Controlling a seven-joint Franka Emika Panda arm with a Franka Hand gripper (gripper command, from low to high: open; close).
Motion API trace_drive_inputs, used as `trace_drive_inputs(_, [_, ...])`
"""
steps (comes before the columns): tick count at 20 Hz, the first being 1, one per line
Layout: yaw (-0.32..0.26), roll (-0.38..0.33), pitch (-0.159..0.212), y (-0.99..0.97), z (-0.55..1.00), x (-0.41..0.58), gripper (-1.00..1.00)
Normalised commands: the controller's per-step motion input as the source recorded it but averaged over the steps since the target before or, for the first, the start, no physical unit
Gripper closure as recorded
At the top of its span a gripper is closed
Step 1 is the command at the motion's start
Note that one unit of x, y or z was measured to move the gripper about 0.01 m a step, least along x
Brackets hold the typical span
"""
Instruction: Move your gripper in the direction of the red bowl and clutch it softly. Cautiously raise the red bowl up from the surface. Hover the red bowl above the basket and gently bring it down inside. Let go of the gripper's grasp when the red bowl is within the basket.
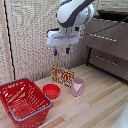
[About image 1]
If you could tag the pink cup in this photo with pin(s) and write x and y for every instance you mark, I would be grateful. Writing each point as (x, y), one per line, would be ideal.
(77, 86)

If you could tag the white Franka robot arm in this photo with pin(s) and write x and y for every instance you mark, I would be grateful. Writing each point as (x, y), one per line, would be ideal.
(74, 12)

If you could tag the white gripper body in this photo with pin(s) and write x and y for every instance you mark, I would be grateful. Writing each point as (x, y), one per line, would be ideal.
(63, 37)

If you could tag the red bowl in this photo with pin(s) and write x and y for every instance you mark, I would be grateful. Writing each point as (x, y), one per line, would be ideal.
(51, 90)

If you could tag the red plastic shopping basket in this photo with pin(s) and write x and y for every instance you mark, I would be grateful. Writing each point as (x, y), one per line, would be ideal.
(24, 102)

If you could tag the brown drawer cabinet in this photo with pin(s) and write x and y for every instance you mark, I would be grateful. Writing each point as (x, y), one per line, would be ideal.
(107, 43)

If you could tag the red yellow food box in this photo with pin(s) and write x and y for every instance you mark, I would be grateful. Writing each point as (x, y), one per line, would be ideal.
(62, 75)

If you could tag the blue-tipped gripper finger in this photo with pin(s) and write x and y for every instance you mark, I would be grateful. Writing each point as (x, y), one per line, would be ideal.
(55, 52)
(67, 50)

